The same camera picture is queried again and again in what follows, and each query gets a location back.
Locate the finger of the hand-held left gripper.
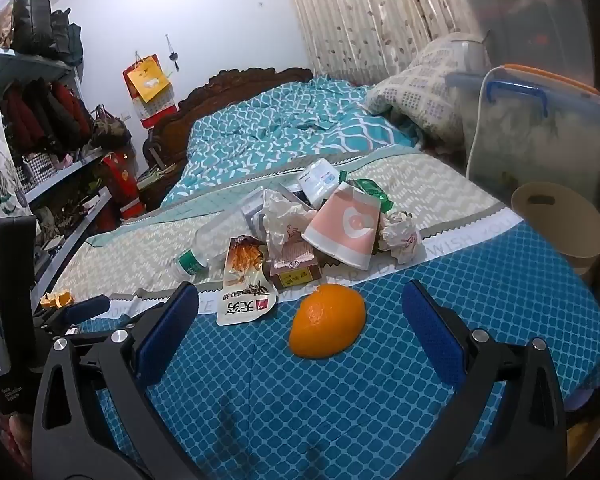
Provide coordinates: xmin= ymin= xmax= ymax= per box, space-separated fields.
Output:
xmin=54 ymin=296 xmax=111 ymax=325

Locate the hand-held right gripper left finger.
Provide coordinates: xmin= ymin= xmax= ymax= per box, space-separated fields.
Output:
xmin=31 ymin=281 xmax=201 ymax=480

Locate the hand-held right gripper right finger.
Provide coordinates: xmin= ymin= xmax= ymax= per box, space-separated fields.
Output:
xmin=401 ymin=280 xmax=570 ymax=480

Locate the brown yellow small box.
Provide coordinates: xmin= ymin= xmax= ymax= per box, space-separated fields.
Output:
xmin=265 ymin=240 xmax=323 ymax=291

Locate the white tissue pack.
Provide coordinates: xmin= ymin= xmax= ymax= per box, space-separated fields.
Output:
xmin=298 ymin=158 xmax=348 ymax=208

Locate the orange peel piece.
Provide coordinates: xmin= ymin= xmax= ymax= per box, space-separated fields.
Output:
xmin=40 ymin=290 xmax=74 ymax=309

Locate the printed snack packet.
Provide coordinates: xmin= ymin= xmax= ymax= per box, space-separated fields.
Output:
xmin=216 ymin=237 xmax=279 ymax=327

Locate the clear plastic bottle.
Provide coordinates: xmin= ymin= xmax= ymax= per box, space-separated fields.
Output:
xmin=174 ymin=205 xmax=261 ymax=281

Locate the crumpled printed paper ball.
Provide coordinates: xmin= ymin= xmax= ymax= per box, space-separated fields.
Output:
xmin=378 ymin=210 xmax=423 ymax=265

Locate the orange fruit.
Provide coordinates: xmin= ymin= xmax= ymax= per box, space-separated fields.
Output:
xmin=288 ymin=283 xmax=367 ymax=360

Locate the grey metal shelf rack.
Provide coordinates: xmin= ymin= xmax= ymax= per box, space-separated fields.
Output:
xmin=0 ymin=45 xmax=130 ymax=311

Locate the red gift box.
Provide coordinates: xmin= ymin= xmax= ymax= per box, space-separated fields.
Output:
xmin=101 ymin=151 xmax=146 ymax=222

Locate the pink paper cup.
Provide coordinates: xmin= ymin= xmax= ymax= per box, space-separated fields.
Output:
xmin=301 ymin=182 xmax=382 ymax=268

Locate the blue grid blanket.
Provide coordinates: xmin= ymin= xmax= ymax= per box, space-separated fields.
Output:
xmin=94 ymin=220 xmax=600 ymax=480

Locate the beige zigzag mat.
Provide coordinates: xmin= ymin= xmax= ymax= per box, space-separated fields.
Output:
xmin=54 ymin=150 xmax=511 ymax=306

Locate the green drink can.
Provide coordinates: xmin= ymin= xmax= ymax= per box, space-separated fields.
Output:
xmin=352 ymin=178 xmax=395 ymax=216

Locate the beige round bin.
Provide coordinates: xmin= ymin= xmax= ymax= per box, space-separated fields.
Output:
xmin=511 ymin=181 xmax=600 ymax=286

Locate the crumpled white wrapper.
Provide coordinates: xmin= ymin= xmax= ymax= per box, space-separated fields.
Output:
xmin=260 ymin=189 xmax=318 ymax=261

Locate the row of dark red clothes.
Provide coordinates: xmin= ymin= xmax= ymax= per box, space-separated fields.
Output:
xmin=2 ymin=80 xmax=93 ymax=156

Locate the camouflage bag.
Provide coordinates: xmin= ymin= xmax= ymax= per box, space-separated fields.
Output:
xmin=90 ymin=105 xmax=132 ymax=148

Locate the carved wooden headboard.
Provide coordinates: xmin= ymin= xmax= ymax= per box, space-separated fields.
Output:
xmin=144 ymin=66 xmax=315 ymax=181

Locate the clear storage box orange lid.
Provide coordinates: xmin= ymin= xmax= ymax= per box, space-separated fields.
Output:
xmin=445 ymin=64 xmax=600 ymax=201

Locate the teal patterned duvet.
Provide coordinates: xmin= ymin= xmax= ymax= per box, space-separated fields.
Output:
xmin=160 ymin=74 xmax=421 ymax=208

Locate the patterned white pillow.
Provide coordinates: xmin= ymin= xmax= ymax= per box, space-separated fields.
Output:
xmin=365 ymin=32 xmax=486 ymax=148

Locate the pile of black bags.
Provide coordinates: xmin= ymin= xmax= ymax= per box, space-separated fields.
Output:
xmin=12 ymin=0 xmax=84 ymax=66

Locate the hanging dark ornament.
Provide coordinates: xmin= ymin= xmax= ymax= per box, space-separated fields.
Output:
xmin=165 ymin=34 xmax=181 ymax=72

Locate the leaf print curtain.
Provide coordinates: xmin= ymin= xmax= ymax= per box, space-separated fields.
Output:
xmin=277 ymin=0 xmax=481 ymax=86

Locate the tall clear container teal lid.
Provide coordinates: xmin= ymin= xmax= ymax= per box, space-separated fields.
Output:
xmin=448 ymin=0 xmax=596 ymax=91

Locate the white cable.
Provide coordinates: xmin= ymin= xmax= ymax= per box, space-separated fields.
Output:
xmin=466 ymin=64 xmax=511 ymax=181

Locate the red yellow wall calendar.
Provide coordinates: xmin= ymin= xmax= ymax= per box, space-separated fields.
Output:
xmin=123 ymin=52 xmax=175 ymax=128

